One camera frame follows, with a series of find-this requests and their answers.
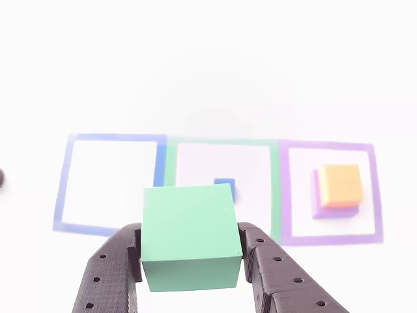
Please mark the green cube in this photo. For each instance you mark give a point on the green cube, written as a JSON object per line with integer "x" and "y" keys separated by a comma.
{"x": 189, "y": 228}

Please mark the orange block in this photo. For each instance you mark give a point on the orange block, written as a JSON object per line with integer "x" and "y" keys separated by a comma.
{"x": 342, "y": 186}

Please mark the small blue cube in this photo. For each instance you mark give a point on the small blue cube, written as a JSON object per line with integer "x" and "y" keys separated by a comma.
{"x": 224, "y": 181}

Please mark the purple tape square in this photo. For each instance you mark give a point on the purple tape square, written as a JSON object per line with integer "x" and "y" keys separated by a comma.
{"x": 329, "y": 240}

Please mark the large purple block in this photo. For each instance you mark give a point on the large purple block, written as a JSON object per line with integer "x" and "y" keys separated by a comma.
{"x": 332, "y": 213}

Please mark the green tape square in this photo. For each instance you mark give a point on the green tape square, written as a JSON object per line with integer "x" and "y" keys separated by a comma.
{"x": 275, "y": 195}

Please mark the blue tape square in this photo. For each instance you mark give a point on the blue tape square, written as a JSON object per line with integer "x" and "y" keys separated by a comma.
{"x": 159, "y": 163}

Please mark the black tripod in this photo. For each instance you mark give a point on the black tripod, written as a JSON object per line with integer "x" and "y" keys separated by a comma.
{"x": 1, "y": 178}

